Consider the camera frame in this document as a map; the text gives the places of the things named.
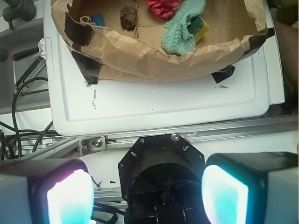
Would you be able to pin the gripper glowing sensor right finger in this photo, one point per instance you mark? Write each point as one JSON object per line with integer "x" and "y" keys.
{"x": 251, "y": 188}

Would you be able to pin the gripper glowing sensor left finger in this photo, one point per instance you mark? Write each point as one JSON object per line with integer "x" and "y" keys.
{"x": 47, "y": 191}

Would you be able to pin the brown rough rock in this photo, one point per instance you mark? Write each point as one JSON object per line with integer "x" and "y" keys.
{"x": 128, "y": 16}

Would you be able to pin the white plastic bin lid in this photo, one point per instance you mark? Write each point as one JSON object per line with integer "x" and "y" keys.
{"x": 78, "y": 108}

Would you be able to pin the grey plastic tray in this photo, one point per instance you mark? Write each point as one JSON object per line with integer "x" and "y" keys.
{"x": 13, "y": 74}

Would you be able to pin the black tape piece lower right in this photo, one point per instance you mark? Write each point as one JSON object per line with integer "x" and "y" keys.
{"x": 223, "y": 74}

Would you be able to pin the black tape piece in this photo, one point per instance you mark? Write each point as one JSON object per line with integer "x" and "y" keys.
{"x": 89, "y": 67}
{"x": 223, "y": 74}

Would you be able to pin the black tape piece lower left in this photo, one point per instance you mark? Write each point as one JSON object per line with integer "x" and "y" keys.
{"x": 89, "y": 67}

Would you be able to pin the black tape strip right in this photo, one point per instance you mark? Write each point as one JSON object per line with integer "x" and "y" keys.
{"x": 256, "y": 42}

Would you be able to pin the black tape strip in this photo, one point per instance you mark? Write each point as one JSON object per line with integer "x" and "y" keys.
{"x": 78, "y": 33}
{"x": 256, "y": 42}

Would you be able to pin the black tape strip left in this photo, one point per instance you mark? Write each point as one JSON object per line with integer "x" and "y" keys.
{"x": 78, "y": 33}

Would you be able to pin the teal knitted cloth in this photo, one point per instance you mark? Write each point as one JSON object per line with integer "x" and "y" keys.
{"x": 177, "y": 39}

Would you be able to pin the yellow green sponge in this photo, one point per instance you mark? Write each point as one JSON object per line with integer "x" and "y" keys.
{"x": 198, "y": 27}

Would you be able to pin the brown paper lining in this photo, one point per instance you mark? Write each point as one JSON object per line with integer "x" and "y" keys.
{"x": 137, "y": 55}

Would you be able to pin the blue flat object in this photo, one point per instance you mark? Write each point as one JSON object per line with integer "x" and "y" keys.
{"x": 98, "y": 20}

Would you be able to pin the crumpled red paper ball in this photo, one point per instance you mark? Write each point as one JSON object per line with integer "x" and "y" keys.
{"x": 165, "y": 9}

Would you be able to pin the aluminium profile rail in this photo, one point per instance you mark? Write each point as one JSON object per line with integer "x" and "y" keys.
{"x": 262, "y": 134}

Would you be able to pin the metal corner bracket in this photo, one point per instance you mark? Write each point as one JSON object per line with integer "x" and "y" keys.
{"x": 92, "y": 144}

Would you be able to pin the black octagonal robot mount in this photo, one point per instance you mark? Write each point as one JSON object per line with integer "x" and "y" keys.
{"x": 160, "y": 178}

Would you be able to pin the red handled tool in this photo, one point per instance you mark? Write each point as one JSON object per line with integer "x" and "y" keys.
{"x": 24, "y": 54}

